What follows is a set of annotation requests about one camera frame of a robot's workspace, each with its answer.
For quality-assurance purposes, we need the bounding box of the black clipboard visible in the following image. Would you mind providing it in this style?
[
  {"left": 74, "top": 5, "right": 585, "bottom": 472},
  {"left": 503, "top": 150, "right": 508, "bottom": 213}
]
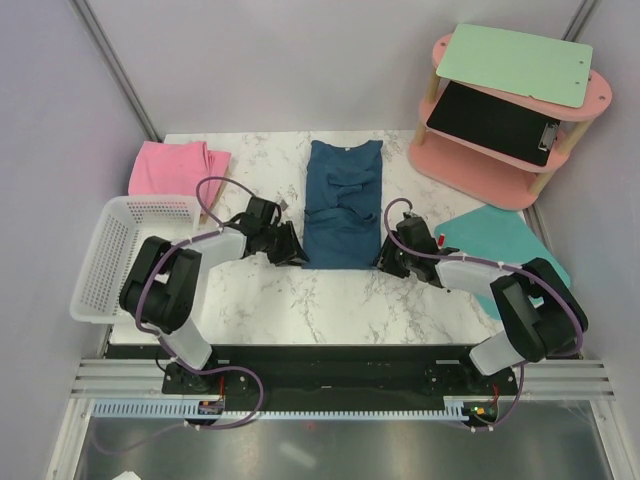
[{"left": 426, "top": 82, "right": 560, "bottom": 167}]

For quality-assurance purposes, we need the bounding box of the white cable duct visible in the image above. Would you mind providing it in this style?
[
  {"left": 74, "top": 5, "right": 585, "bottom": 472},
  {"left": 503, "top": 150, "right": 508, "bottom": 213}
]
[{"left": 91, "top": 399, "right": 469, "bottom": 421}]

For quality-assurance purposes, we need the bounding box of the white plastic basket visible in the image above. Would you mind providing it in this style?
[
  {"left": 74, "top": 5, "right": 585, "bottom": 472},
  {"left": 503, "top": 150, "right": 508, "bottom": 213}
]
[{"left": 70, "top": 195, "right": 200, "bottom": 325}]

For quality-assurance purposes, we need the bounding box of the pink three tier shelf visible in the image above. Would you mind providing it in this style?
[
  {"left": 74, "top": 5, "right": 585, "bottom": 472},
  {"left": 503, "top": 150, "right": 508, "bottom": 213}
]
[{"left": 408, "top": 35, "right": 612, "bottom": 211}]

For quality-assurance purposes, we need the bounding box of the pink t shirt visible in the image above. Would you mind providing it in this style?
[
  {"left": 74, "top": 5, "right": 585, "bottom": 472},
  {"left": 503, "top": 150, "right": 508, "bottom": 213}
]
[{"left": 128, "top": 141, "right": 232, "bottom": 196}]

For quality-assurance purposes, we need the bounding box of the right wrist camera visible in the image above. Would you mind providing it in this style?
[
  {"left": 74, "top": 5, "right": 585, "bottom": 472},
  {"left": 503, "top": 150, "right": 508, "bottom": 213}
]
[{"left": 396, "top": 212, "right": 438, "bottom": 254}]

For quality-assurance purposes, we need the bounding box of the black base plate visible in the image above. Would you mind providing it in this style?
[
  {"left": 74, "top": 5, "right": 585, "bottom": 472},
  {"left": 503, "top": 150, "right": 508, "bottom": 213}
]
[{"left": 162, "top": 345, "right": 517, "bottom": 410}]

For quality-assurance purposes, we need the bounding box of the green clipboard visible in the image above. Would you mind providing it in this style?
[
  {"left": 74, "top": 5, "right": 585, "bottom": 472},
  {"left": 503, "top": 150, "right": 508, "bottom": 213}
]
[{"left": 437, "top": 24, "right": 593, "bottom": 108}]

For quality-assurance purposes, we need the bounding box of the purple cable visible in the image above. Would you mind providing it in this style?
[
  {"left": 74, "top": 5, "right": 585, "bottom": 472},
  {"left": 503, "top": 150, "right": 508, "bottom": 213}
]
[
  {"left": 382, "top": 198, "right": 585, "bottom": 359},
  {"left": 134, "top": 176, "right": 261, "bottom": 371}
]

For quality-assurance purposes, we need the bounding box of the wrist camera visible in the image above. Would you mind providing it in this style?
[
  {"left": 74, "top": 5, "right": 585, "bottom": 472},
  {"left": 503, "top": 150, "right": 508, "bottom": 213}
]
[
  {"left": 242, "top": 196, "right": 282, "bottom": 229},
  {"left": 396, "top": 212, "right": 438, "bottom": 254}
]

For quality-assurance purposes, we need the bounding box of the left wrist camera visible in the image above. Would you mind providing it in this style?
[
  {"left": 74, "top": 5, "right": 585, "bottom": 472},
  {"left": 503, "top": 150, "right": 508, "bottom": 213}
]
[{"left": 242, "top": 196, "right": 282, "bottom": 229}]

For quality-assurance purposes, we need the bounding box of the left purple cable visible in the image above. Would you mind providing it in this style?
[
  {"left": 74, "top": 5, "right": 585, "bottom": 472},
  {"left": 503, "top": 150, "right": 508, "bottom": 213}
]
[{"left": 134, "top": 176, "right": 261, "bottom": 371}]

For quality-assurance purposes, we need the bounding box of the blue t shirt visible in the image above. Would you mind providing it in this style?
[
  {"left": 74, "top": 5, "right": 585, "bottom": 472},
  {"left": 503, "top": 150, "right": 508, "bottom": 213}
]
[{"left": 303, "top": 140, "right": 383, "bottom": 270}]

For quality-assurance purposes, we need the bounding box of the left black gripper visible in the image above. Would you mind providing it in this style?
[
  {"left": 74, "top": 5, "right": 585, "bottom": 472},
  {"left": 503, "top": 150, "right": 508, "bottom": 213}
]
[{"left": 260, "top": 221, "right": 309, "bottom": 267}]

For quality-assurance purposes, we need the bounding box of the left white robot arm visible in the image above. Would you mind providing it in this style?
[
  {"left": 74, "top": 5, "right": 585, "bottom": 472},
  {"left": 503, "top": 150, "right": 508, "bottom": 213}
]
[{"left": 119, "top": 213, "right": 309, "bottom": 393}]

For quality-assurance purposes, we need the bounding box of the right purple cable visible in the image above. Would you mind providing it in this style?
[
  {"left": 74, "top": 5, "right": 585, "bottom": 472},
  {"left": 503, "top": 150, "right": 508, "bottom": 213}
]
[{"left": 382, "top": 198, "right": 585, "bottom": 359}]

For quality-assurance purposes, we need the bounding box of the teal cutting board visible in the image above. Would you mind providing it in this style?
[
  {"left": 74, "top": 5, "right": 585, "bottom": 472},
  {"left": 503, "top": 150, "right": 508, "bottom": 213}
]
[{"left": 433, "top": 204, "right": 571, "bottom": 321}]

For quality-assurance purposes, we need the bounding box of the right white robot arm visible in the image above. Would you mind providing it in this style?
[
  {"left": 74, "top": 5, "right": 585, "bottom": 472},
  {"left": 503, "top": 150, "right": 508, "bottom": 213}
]
[{"left": 377, "top": 234, "right": 588, "bottom": 394}]

